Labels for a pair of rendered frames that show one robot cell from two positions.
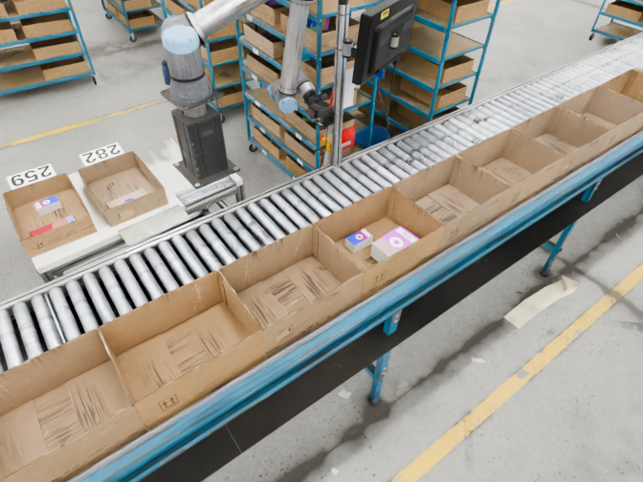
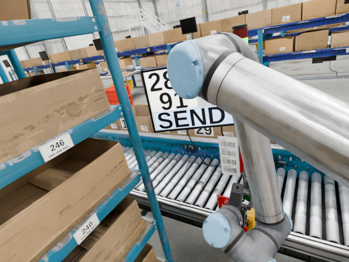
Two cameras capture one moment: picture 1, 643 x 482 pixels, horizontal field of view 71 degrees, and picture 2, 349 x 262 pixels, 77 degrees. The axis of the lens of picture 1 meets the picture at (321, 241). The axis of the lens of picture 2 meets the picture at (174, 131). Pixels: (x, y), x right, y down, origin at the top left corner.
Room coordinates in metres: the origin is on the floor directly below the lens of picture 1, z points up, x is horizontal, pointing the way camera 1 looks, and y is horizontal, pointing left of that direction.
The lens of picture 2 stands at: (2.53, 0.61, 1.68)
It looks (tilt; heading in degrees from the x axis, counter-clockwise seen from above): 24 degrees down; 252
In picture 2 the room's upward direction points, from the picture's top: 11 degrees counter-clockwise
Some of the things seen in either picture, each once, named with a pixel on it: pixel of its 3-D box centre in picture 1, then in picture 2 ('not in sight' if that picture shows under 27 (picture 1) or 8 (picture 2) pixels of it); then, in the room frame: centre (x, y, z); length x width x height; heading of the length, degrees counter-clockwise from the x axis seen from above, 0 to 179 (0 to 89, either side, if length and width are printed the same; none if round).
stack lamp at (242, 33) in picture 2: not in sight; (240, 38); (2.02, -0.06, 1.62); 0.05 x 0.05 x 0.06
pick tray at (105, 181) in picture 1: (122, 186); not in sight; (1.70, 0.97, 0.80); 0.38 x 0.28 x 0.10; 39
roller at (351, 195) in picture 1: (354, 198); (276, 194); (1.75, -0.16, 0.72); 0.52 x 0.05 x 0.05; 38
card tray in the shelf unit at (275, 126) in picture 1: (281, 114); not in sight; (3.15, 0.34, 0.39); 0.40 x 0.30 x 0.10; 38
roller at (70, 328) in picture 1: (72, 333); not in sight; (0.92, 0.92, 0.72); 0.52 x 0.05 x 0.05; 38
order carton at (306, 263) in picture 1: (291, 286); not in sight; (0.98, 0.10, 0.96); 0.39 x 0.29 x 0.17; 128
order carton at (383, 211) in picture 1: (376, 240); not in sight; (1.22, -0.21, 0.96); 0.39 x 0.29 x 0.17; 128
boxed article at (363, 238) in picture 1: (359, 240); not in sight; (1.27, -0.15, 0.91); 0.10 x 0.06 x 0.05; 128
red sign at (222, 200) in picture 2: (343, 140); (233, 208); (2.08, -0.10, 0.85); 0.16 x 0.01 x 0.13; 128
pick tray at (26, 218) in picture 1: (49, 212); not in sight; (1.50, 1.23, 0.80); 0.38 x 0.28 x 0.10; 38
